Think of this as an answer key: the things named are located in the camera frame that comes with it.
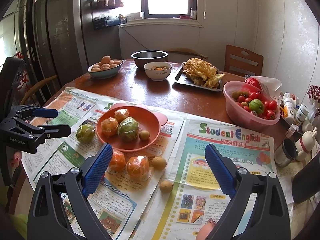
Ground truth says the left hand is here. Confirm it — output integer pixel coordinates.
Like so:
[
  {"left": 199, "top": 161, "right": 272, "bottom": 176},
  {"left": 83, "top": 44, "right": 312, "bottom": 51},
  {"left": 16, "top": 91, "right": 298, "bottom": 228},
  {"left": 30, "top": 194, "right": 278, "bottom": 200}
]
[{"left": 10, "top": 151, "right": 22, "bottom": 168}]

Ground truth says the wooden chair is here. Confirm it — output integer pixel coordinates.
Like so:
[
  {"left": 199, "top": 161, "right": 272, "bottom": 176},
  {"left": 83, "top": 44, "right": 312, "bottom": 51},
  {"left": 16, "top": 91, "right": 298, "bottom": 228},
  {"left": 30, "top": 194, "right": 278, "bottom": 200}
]
[{"left": 223, "top": 44, "right": 264, "bottom": 76}]

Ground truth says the Student English newspaper sheet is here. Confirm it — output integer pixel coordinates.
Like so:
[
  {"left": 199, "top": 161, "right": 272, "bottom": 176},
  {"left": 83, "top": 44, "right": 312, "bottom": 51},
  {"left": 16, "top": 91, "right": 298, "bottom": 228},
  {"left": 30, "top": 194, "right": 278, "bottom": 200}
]
[{"left": 136, "top": 115, "right": 276, "bottom": 239}]

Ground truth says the bowl of eggs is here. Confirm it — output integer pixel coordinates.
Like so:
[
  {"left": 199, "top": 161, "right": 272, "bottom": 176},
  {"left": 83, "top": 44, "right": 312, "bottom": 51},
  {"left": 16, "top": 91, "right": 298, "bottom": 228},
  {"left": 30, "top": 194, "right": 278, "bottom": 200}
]
[{"left": 88, "top": 55, "right": 123, "bottom": 79}]

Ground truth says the white ceramic bowl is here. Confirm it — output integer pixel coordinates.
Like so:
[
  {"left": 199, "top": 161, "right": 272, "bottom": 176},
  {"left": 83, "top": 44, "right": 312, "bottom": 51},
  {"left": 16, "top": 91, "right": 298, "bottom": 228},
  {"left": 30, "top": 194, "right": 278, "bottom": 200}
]
[{"left": 144, "top": 62, "right": 172, "bottom": 81}]

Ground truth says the right hand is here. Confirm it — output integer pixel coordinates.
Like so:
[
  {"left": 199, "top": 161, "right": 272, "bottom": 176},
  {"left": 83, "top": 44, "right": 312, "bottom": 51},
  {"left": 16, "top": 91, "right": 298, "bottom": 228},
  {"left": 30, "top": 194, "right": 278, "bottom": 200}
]
[{"left": 196, "top": 218, "right": 216, "bottom": 240}]

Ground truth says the white plastic bag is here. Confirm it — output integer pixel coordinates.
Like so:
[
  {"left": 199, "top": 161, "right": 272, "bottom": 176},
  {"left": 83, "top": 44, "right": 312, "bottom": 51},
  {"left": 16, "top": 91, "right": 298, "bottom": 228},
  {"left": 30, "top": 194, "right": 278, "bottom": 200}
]
[{"left": 245, "top": 75, "right": 282, "bottom": 101}]

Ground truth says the tray of fried food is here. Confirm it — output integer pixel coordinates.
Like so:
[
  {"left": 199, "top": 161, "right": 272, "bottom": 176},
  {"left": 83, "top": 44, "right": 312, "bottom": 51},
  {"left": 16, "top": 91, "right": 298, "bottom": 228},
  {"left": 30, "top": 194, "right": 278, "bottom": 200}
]
[{"left": 174, "top": 57, "right": 225, "bottom": 92}]

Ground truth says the pink basin with tomatoes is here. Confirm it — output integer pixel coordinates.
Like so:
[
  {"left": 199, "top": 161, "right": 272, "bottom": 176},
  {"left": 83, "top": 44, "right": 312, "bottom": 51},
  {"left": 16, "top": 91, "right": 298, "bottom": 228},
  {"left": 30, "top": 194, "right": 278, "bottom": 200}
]
[{"left": 223, "top": 81, "right": 280, "bottom": 132}]

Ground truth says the small brown longan fruit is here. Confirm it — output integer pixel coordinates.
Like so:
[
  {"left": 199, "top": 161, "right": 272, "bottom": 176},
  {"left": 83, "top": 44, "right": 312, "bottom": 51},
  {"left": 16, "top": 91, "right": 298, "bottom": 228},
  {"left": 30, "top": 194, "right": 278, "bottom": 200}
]
[
  {"left": 139, "top": 130, "right": 150, "bottom": 141},
  {"left": 151, "top": 157, "right": 167, "bottom": 171},
  {"left": 159, "top": 180, "right": 174, "bottom": 193}
]

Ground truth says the large green citrus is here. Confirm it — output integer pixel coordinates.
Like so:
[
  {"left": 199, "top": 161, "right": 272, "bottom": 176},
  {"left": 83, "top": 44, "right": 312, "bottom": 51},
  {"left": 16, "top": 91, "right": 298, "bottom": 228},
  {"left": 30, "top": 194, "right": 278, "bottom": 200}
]
[{"left": 117, "top": 116, "right": 139, "bottom": 142}]

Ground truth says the stainless steel bowl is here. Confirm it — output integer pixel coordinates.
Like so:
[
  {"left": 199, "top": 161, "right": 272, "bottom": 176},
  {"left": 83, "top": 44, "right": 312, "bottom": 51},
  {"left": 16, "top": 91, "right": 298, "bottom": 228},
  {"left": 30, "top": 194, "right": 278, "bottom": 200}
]
[{"left": 131, "top": 50, "right": 168, "bottom": 68}]

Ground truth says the small green citrus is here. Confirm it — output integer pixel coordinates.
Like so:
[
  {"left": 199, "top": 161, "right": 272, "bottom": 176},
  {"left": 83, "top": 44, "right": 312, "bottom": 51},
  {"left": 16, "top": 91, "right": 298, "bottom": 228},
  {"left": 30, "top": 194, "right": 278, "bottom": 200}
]
[{"left": 76, "top": 124, "right": 95, "bottom": 144}]

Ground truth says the orange plastic plate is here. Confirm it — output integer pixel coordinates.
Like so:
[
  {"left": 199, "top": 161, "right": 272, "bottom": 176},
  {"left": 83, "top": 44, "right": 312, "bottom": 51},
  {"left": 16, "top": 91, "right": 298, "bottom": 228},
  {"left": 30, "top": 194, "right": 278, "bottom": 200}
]
[{"left": 95, "top": 103, "right": 168, "bottom": 152}]

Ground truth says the peeled orange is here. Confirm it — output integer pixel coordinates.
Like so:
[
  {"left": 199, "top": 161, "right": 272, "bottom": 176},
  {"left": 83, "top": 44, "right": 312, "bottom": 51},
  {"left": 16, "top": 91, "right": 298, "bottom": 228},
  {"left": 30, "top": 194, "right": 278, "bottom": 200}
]
[
  {"left": 108, "top": 150, "right": 126, "bottom": 172},
  {"left": 113, "top": 108, "right": 130, "bottom": 123},
  {"left": 126, "top": 155, "right": 151, "bottom": 181},
  {"left": 100, "top": 117, "right": 119, "bottom": 138}
]

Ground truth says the left newspaper sheet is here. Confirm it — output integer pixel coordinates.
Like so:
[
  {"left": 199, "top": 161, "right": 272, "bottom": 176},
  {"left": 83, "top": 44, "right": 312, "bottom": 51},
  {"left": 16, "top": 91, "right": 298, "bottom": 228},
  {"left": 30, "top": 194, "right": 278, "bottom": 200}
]
[{"left": 22, "top": 87, "right": 187, "bottom": 239}]

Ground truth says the white medicine bottle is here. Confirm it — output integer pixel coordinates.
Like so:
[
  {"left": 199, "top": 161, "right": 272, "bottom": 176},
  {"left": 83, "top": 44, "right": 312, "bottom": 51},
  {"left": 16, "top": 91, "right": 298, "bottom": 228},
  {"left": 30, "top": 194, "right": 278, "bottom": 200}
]
[{"left": 284, "top": 99, "right": 295, "bottom": 125}]

